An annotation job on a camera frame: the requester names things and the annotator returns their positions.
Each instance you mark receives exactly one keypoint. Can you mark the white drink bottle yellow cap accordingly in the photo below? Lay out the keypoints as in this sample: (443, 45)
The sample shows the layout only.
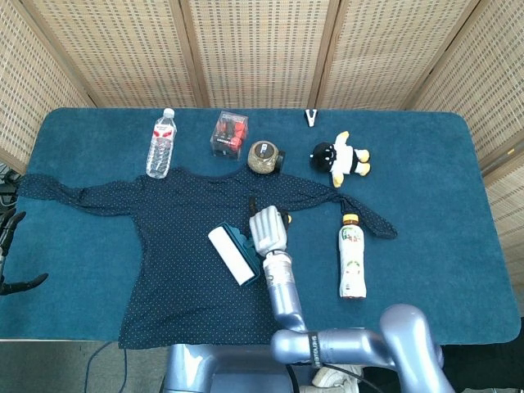
(352, 258)

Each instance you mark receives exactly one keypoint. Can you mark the white clip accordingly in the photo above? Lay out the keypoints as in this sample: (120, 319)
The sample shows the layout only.
(311, 118)

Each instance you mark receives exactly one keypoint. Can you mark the black white penguin plush toy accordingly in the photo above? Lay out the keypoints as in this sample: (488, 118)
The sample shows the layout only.
(341, 157)

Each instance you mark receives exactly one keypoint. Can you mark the navy dotted long-sleeve shirt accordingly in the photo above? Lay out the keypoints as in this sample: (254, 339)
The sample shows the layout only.
(184, 245)

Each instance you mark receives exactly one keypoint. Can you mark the teal lint roller orange tip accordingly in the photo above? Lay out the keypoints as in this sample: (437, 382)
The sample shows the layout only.
(231, 254)

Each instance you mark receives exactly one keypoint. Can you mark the white shoe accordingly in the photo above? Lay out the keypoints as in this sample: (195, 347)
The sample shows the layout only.
(335, 376)

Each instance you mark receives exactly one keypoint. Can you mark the woven bamboo folding screen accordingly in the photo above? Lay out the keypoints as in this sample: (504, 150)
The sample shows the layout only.
(262, 49)

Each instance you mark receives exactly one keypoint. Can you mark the clear water bottle red label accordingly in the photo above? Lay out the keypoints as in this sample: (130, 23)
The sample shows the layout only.
(161, 145)

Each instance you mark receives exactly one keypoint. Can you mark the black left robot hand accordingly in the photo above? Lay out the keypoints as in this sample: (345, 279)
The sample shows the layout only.
(20, 284)

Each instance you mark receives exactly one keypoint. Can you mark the silver-blue robot torso base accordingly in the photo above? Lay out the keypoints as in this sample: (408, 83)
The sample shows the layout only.
(213, 368)

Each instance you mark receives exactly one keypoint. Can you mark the clear box with red items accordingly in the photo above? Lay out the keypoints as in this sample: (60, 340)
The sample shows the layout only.
(229, 135)

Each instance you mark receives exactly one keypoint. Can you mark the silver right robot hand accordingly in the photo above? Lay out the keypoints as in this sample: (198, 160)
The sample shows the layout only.
(268, 231)

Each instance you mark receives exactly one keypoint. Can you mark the silver-blue right robot arm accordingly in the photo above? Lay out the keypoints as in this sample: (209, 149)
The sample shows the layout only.
(352, 348)

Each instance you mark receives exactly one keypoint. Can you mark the round glass jar brown contents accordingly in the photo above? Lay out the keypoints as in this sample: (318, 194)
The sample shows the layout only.
(263, 157)

